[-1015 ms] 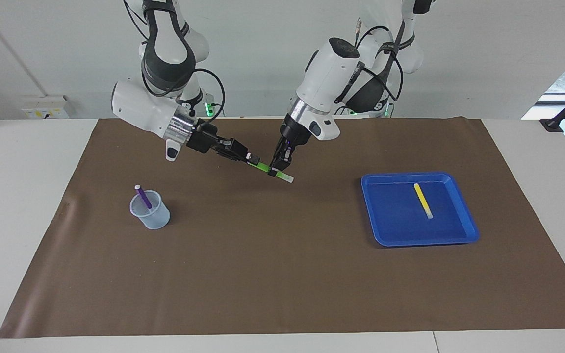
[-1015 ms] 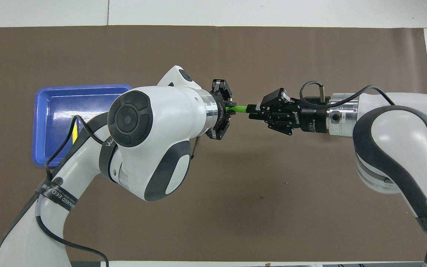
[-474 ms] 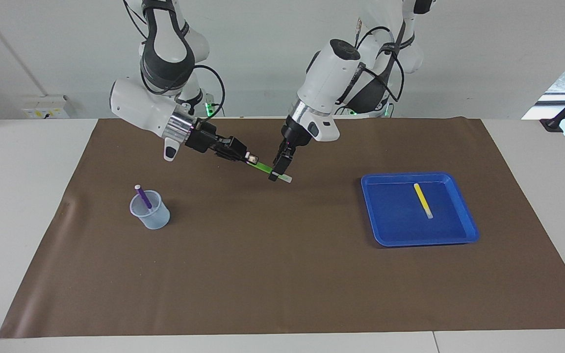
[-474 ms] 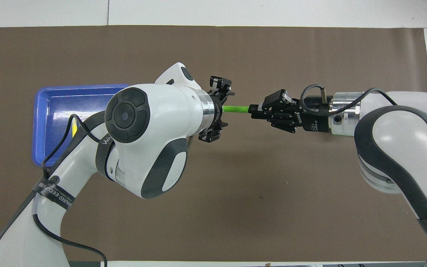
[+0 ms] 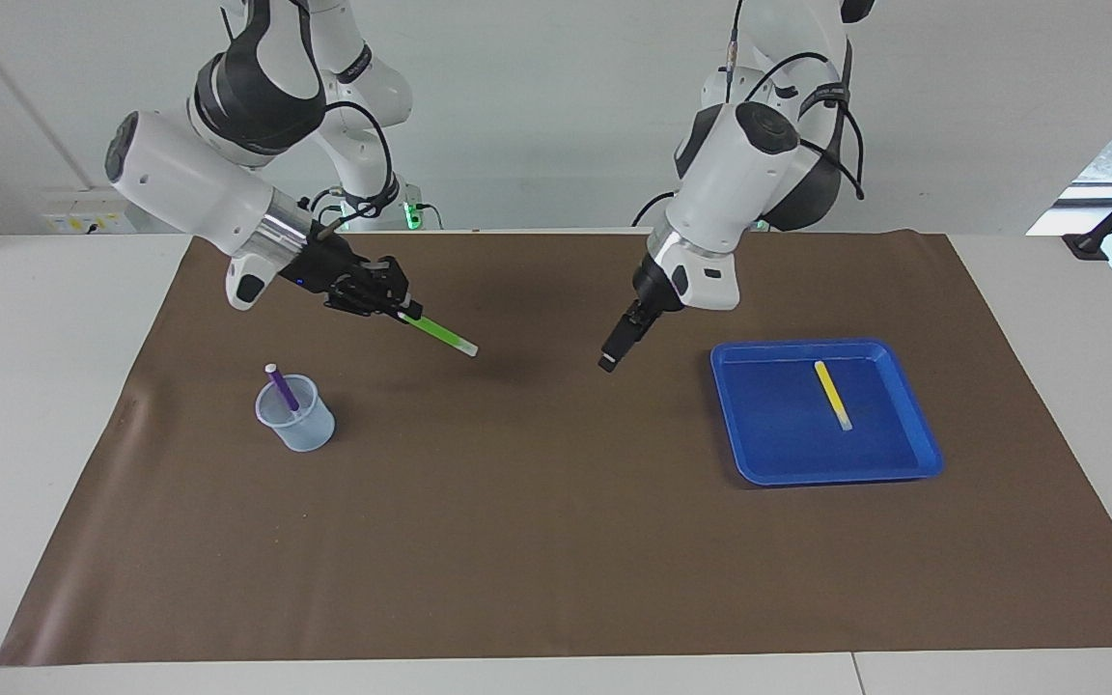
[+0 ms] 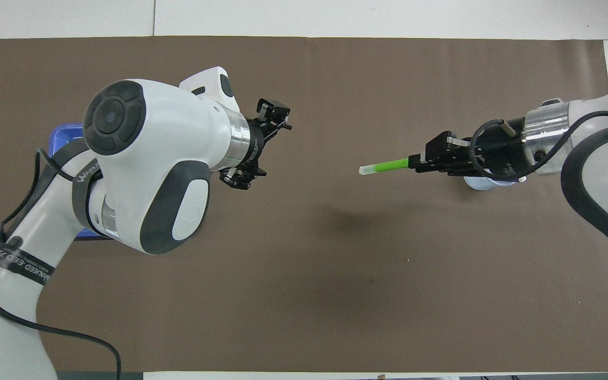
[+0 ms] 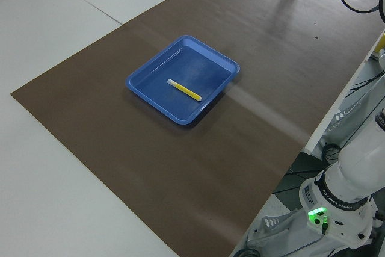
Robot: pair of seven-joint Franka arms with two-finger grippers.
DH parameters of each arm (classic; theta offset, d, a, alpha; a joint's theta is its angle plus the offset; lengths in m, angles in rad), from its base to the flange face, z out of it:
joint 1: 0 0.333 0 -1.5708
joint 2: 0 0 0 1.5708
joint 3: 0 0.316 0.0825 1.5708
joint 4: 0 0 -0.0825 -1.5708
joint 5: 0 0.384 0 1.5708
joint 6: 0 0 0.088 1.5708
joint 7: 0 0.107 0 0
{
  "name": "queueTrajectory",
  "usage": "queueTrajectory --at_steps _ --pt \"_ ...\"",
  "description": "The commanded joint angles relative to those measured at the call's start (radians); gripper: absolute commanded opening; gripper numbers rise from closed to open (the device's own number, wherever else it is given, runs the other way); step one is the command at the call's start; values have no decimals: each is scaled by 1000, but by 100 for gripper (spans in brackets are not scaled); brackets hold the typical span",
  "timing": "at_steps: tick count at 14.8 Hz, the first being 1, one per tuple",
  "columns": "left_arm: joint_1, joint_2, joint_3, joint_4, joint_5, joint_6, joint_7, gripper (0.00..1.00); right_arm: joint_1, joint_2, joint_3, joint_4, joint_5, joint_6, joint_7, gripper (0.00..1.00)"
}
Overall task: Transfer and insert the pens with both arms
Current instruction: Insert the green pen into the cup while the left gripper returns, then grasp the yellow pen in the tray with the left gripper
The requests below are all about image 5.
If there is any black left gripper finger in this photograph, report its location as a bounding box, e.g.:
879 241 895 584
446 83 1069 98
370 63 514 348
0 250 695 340
598 318 637 374
615 322 652 372

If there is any green marker pen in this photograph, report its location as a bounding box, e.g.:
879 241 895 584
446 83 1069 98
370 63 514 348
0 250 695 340
400 311 480 358

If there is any purple marker pen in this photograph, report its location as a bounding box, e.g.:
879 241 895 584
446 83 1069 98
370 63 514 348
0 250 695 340
264 363 301 414

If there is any yellow marker pen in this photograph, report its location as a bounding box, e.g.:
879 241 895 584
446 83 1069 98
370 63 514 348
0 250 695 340
814 360 854 432

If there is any translucent plastic cup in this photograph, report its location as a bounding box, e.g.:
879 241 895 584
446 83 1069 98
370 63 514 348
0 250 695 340
255 374 336 454

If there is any blue plastic tray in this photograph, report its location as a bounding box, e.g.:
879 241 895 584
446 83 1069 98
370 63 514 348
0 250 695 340
709 338 945 487

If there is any brown paper table mat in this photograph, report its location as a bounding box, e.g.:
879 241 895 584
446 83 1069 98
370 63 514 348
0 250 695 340
0 230 1112 667

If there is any black left base cable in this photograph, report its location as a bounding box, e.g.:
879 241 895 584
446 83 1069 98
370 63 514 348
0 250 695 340
633 191 678 229

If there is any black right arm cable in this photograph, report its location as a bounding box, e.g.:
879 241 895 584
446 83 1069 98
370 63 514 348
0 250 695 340
310 101 396 233

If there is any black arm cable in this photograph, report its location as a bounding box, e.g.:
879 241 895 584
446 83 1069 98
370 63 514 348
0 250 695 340
725 29 869 202
310 101 396 233

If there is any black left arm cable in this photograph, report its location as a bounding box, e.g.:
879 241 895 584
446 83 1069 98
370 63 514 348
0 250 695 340
725 29 869 202

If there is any white wall socket strip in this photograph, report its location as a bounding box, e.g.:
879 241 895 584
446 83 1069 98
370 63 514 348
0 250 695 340
42 188 137 236

